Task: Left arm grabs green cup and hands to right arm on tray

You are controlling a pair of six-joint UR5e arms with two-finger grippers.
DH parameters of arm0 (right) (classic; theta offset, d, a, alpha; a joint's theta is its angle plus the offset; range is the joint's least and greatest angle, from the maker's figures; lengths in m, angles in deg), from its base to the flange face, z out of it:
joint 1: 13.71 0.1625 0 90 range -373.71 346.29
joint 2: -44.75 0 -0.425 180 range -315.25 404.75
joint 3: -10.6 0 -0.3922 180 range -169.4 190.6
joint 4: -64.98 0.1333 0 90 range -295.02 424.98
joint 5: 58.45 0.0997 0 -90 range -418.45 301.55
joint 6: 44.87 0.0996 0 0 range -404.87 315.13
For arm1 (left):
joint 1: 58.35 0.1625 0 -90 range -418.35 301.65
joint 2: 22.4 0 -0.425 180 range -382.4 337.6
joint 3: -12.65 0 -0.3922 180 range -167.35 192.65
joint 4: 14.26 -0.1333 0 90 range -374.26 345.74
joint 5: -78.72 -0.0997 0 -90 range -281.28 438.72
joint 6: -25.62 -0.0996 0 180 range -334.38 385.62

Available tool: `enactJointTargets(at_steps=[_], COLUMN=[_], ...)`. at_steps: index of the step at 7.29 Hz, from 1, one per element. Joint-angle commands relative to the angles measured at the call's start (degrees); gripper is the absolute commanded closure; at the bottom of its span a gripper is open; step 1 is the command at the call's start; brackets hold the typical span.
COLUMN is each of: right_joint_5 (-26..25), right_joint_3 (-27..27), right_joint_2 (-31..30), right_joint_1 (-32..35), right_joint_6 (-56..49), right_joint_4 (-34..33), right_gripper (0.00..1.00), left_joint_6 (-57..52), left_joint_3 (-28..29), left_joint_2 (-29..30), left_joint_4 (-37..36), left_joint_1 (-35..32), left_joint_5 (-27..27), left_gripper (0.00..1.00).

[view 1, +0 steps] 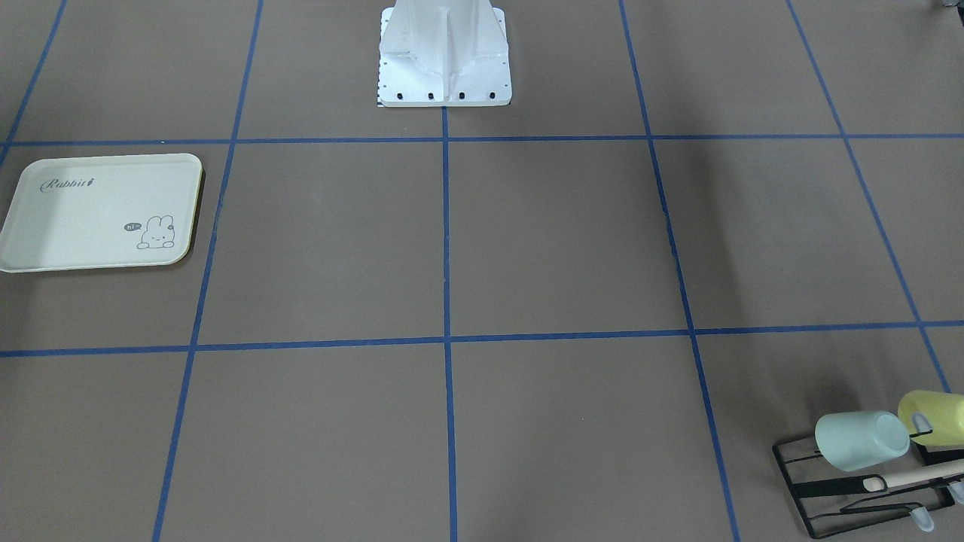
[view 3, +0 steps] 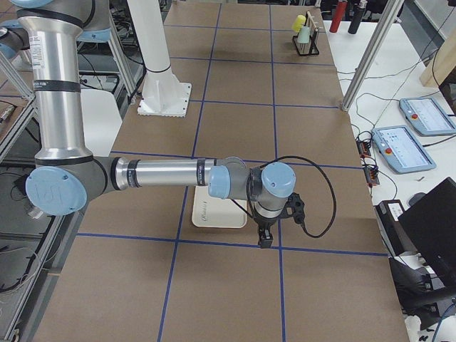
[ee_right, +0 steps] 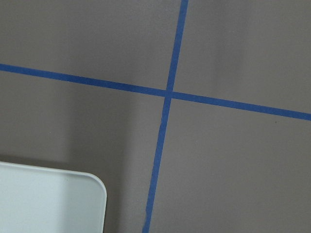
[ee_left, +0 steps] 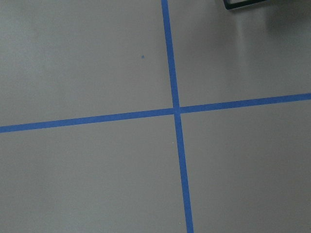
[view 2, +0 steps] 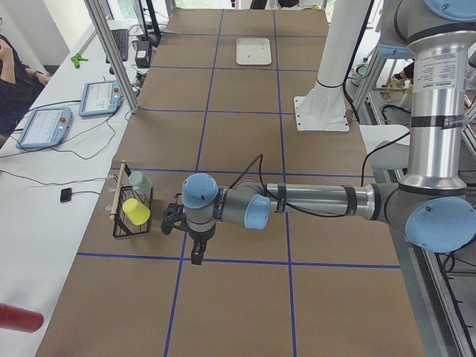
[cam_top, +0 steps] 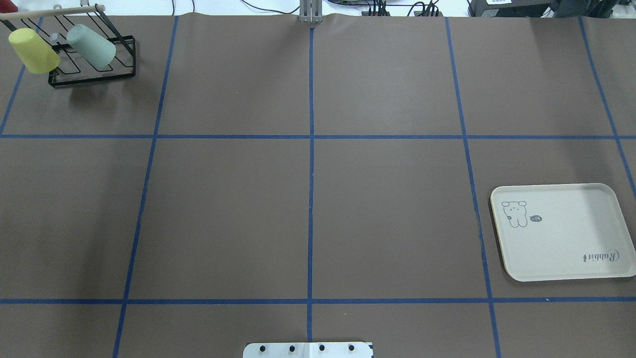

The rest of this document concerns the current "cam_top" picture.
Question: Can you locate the pale green plastic cup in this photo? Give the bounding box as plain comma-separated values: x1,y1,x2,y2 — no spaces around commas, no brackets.
66,24,116,69

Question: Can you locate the yellow plastic cup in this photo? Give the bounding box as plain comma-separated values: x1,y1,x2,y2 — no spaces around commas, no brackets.
8,28,61,74

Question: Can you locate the grey aluminium frame post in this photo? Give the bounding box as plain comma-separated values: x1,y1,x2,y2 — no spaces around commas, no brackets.
298,0,324,24

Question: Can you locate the black wire cup rack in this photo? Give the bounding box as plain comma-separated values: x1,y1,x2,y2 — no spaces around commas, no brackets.
1,0,137,88

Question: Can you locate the cream rabbit print tray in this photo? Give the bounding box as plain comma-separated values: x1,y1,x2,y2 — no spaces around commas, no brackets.
490,183,635,282

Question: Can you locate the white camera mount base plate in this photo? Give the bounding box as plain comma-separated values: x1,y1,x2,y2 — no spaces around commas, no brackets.
242,342,374,358

